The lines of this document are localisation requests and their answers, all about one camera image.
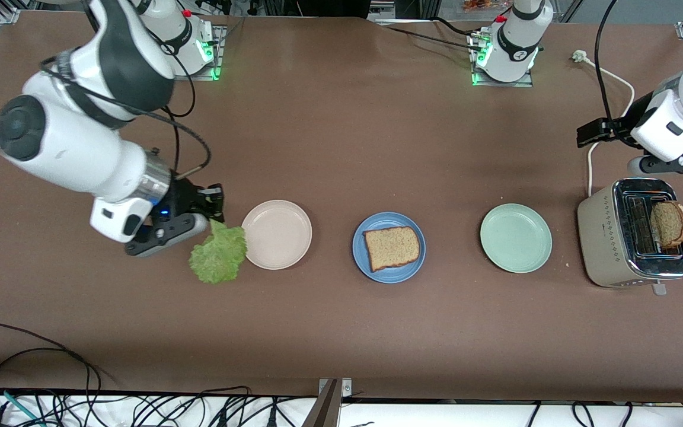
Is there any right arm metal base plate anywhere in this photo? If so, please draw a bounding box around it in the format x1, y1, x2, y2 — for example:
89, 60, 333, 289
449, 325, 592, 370
167, 25, 226, 81

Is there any brown bread slice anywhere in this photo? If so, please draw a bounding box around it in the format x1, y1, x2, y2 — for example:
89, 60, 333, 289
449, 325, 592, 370
650, 200, 683, 249
363, 226, 421, 273

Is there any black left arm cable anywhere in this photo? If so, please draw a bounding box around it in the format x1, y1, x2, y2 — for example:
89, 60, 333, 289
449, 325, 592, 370
594, 0, 636, 143

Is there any blue plate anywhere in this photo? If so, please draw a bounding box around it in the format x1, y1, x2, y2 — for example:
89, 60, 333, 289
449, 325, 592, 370
352, 212, 426, 284

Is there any light green plate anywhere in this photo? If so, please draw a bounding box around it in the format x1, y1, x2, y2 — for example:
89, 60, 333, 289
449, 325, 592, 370
480, 203, 553, 274

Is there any beige chrome toaster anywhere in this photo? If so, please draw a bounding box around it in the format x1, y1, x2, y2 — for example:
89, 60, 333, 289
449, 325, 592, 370
577, 177, 683, 296

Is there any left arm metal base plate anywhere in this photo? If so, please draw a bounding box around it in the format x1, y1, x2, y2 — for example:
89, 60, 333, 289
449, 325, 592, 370
469, 30, 535, 88

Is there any black cable to arm base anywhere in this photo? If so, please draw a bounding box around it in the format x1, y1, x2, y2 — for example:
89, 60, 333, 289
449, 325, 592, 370
377, 17, 484, 53

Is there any green lettuce leaf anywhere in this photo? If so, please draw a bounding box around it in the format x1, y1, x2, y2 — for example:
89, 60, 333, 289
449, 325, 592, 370
189, 219, 248, 285

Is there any beige plate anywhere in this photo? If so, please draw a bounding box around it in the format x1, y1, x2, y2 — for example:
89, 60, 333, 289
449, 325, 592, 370
241, 200, 313, 270

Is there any white toaster power cord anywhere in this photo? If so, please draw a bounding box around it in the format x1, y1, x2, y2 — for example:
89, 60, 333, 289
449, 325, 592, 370
572, 50, 636, 197

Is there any teal cable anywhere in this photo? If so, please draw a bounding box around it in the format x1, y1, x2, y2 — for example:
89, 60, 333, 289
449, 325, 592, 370
0, 387, 46, 427

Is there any grey metal bracket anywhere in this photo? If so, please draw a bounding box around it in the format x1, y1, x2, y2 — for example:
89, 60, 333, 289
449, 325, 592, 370
303, 378, 353, 427

